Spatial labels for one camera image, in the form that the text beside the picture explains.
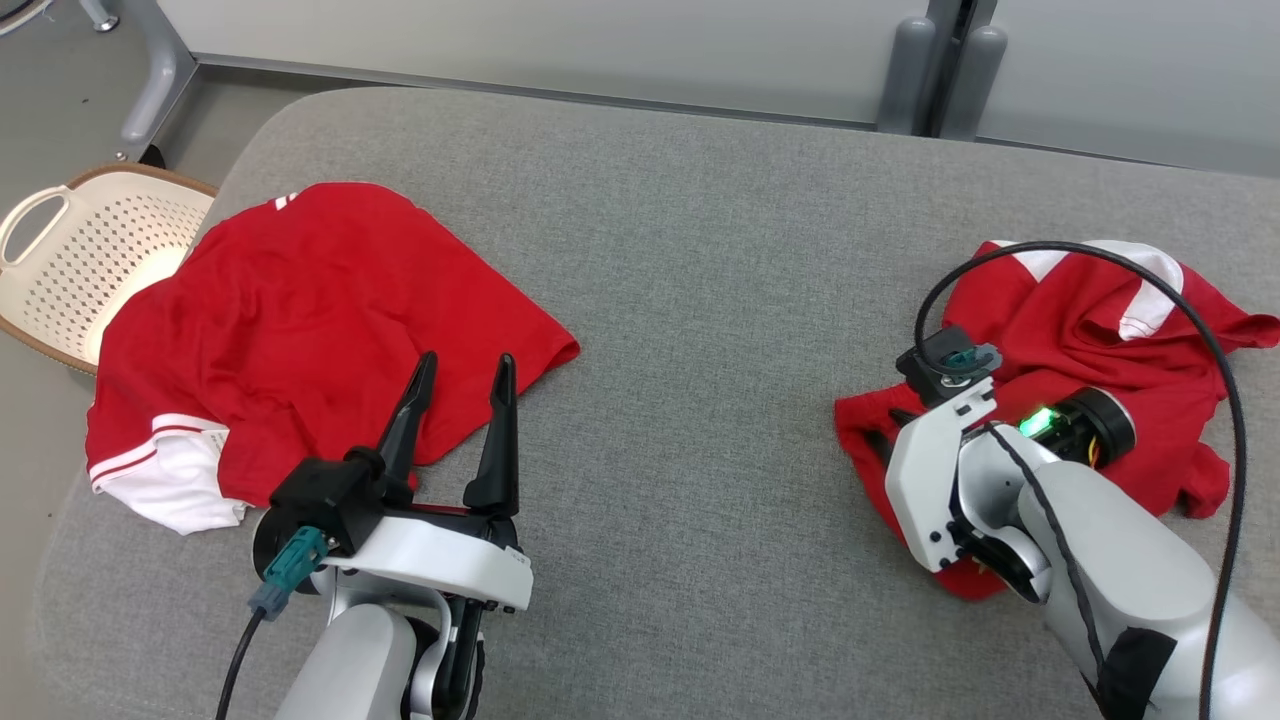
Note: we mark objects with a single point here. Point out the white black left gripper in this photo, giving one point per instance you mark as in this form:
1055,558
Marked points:
450,555

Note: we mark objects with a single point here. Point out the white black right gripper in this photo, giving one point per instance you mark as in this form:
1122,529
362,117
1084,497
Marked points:
920,480

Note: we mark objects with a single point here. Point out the red basketball jersey white sleeves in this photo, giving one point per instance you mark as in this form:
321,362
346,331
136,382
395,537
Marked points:
300,320

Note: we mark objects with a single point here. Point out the red garment with white trim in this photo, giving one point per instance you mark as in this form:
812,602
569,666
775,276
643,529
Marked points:
1080,330

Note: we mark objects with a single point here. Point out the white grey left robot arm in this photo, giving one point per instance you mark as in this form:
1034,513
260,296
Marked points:
350,660

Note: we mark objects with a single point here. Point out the cream perforated laundry basket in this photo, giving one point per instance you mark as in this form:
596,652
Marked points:
90,260

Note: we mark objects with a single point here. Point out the grey vertical partition column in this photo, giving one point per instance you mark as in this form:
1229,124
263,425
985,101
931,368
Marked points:
950,12

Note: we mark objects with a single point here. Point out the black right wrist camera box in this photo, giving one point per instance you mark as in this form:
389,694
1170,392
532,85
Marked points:
940,362

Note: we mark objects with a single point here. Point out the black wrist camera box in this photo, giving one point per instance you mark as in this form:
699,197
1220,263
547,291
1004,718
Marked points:
940,362
320,495

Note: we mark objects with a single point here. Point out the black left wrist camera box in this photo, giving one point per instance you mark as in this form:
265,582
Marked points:
320,495

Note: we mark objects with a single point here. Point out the grey rounded metal post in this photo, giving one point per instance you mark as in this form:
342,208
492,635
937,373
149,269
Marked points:
972,85
907,75

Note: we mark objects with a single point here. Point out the grey metal frame leg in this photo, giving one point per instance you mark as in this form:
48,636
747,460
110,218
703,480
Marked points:
165,70

